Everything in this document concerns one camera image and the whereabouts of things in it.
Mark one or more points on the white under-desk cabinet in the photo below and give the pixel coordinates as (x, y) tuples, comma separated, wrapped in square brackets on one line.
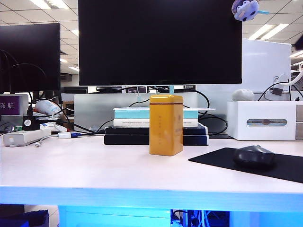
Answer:
[(113, 218)]

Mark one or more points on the black cube with white circle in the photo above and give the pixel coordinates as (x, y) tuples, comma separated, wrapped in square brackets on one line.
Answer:
[(29, 123)]

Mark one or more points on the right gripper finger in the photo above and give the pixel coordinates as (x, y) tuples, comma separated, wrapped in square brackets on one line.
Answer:
[(298, 43)]

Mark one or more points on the purple plush toy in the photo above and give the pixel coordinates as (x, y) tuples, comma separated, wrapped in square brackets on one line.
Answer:
[(245, 9)]

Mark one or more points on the navy hardcover book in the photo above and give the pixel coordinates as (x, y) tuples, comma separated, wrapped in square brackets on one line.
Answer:
[(127, 140), (127, 130)]

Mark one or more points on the white clamp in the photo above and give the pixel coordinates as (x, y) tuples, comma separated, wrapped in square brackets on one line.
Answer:
[(282, 78)]

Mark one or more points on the dark blue bag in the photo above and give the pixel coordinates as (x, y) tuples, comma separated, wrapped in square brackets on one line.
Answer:
[(23, 220)]

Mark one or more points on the white crumpled ball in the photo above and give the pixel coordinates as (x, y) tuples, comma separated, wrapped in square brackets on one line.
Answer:
[(243, 94)]

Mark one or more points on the black computer mouse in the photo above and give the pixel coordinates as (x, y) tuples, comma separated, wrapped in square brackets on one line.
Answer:
[(253, 157)]

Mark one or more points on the white paperback book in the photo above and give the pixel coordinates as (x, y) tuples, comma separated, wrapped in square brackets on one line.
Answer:
[(132, 123)]

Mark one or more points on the white tissue box organizer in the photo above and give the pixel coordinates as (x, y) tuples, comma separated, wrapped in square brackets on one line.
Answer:
[(260, 111)]

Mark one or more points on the white board panel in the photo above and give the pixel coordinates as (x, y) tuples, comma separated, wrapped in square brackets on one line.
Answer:
[(265, 66)]

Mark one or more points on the yellow tea tin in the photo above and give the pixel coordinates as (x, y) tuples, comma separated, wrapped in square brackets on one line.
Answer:
[(165, 127)]

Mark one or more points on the small white adapter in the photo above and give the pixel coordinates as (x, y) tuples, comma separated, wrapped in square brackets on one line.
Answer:
[(64, 135)]

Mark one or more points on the white printed tube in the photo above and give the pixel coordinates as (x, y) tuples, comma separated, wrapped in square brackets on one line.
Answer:
[(47, 106)]

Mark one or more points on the teal paperback book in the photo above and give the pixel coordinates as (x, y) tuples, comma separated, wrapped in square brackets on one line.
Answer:
[(132, 114)]

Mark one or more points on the purple name sign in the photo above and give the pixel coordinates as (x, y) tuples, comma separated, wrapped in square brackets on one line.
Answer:
[(11, 105)]

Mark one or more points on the small black monitor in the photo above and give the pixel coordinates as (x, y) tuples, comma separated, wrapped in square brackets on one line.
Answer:
[(35, 42)]

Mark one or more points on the white power strip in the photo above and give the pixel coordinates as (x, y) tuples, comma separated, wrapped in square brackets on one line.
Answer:
[(26, 137)]

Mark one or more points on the large black monitor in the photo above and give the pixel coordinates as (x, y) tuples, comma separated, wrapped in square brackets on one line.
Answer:
[(154, 42)]

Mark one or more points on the black mouse pad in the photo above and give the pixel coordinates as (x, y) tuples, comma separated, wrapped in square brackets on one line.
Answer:
[(213, 158)]

